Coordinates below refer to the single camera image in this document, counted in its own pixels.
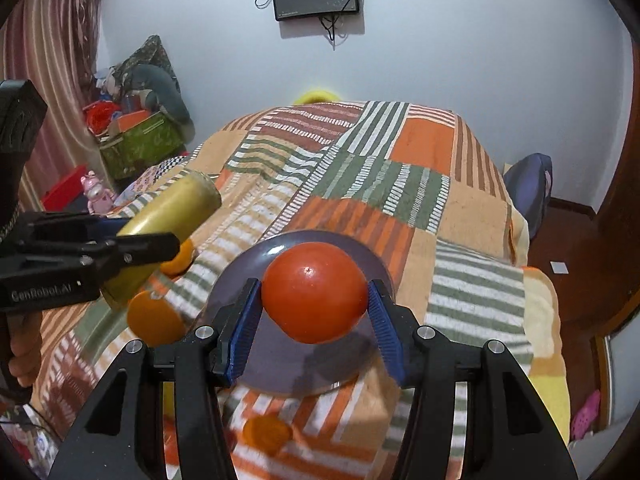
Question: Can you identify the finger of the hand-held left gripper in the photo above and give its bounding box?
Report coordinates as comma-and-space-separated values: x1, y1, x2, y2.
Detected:
21, 211, 132, 244
16, 231, 181, 287

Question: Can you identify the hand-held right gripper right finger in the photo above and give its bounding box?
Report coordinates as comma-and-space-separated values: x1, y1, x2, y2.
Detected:
367, 277, 578, 480

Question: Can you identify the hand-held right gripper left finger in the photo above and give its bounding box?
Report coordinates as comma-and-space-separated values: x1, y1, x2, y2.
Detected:
47, 277, 263, 480

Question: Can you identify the small orange mandarin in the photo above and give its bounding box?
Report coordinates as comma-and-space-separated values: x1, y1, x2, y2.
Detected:
159, 240, 195, 277

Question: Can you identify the yellow corn cob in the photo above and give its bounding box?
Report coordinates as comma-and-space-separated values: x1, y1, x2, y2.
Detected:
102, 170, 222, 311

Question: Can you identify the grey round plate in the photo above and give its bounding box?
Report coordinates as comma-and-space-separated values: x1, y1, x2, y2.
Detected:
202, 230, 396, 396

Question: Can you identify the large orange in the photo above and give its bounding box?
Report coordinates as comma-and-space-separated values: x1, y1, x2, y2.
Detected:
126, 290, 188, 347
242, 414, 293, 456

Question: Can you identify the large red tomato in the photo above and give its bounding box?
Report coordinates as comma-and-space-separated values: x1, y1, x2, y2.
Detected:
261, 242, 368, 345

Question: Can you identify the small red tomato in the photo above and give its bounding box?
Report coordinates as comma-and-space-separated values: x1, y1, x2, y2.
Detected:
162, 415, 181, 466

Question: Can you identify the person's left hand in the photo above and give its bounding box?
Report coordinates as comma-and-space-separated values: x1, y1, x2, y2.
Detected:
9, 329, 42, 389

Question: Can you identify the pink toy figure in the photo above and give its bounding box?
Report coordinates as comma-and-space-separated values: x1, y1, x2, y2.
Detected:
81, 171, 117, 214

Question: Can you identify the red plastic box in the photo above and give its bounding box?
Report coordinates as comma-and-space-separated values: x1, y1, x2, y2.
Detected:
41, 164, 89, 212

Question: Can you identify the green cardboard box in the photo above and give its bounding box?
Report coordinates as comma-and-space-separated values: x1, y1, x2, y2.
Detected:
99, 112, 189, 182

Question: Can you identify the checkered cloth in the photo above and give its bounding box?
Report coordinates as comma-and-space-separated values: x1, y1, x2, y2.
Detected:
149, 154, 192, 172

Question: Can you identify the red plastic bag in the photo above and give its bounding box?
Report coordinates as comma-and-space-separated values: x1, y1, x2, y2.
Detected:
82, 101, 122, 137

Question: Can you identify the orange box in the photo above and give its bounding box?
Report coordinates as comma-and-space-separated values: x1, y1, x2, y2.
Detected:
116, 109, 152, 132

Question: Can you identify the grey plush toy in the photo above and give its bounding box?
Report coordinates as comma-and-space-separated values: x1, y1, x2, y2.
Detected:
124, 64, 194, 129

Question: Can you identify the striped patchwork blanket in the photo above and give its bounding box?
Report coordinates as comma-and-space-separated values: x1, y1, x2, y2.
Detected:
30, 100, 571, 480

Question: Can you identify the camouflage patterned cushion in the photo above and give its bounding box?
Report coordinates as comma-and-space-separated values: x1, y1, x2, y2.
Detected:
111, 35, 177, 92

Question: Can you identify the striped red curtain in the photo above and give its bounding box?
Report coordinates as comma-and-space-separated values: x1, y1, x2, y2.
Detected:
0, 0, 107, 213

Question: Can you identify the blue grey backpack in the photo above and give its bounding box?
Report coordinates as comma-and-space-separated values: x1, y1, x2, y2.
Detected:
502, 153, 554, 242

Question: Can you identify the pink slipper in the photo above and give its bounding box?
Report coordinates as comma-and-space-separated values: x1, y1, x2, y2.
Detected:
569, 389, 602, 442

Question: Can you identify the brown wooden door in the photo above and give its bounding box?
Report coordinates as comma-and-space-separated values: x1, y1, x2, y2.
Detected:
592, 125, 640, 341

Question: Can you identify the yellow foam ring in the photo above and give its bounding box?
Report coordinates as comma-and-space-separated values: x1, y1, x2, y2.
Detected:
292, 89, 341, 106

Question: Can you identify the black hanging cable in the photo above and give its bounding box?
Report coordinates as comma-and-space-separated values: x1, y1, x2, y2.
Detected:
319, 14, 352, 52

